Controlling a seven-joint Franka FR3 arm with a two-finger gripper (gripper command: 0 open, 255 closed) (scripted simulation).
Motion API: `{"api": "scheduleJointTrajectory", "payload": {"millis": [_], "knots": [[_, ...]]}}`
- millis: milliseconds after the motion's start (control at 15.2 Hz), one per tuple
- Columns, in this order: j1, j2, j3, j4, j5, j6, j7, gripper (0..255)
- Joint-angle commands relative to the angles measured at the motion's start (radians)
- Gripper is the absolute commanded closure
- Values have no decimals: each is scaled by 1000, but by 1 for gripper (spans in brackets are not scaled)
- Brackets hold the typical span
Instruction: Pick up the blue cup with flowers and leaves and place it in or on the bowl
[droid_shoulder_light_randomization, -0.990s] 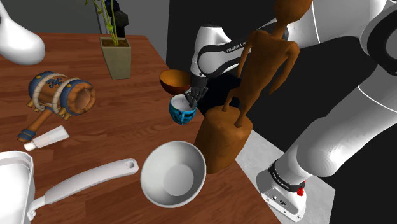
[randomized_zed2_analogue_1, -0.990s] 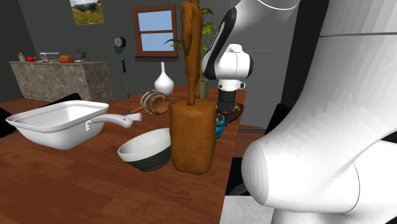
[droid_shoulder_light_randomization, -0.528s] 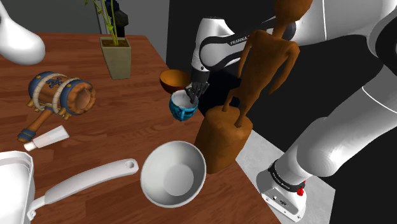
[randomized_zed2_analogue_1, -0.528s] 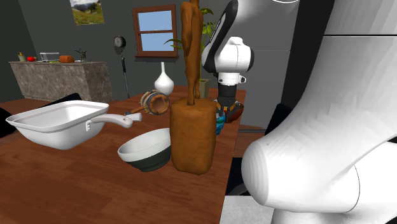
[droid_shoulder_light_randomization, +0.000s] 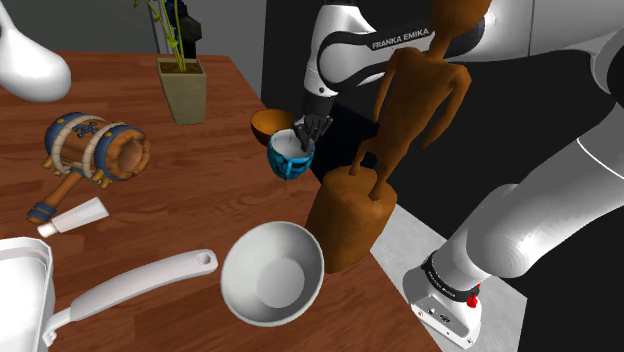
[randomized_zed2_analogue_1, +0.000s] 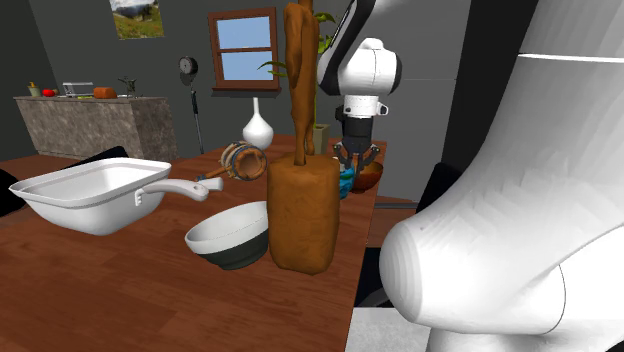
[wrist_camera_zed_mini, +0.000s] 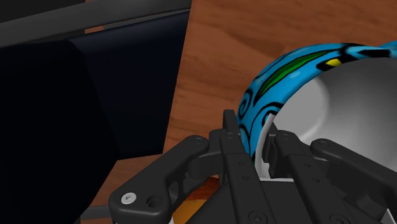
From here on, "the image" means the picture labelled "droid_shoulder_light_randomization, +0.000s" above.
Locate brown and blue barrel hammer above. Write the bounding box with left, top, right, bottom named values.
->
left=26, top=111, right=152, bottom=226

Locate brown wooden human figure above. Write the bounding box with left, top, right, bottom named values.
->
left=304, top=0, right=494, bottom=276

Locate white rounded object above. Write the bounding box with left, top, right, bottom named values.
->
left=0, top=0, right=73, bottom=104

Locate white round bowl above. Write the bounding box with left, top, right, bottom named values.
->
left=219, top=220, right=326, bottom=328

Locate white squeeze tube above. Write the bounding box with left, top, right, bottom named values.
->
left=36, top=196, right=111, bottom=240

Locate black angular object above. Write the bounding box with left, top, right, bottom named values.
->
left=163, top=0, right=203, bottom=60

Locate brown round bowl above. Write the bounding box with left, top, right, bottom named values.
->
left=250, top=108, right=297, bottom=147

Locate blue cup with white inside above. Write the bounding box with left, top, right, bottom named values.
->
left=265, top=128, right=317, bottom=182

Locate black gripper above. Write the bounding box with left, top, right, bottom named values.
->
left=291, top=91, right=336, bottom=154

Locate grey robot stand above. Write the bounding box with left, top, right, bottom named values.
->
left=369, top=203, right=529, bottom=352

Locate white pan with long handle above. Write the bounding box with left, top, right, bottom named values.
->
left=0, top=236, right=220, bottom=352

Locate bamboo plant in olive pot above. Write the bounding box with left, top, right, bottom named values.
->
left=133, top=0, right=208, bottom=127

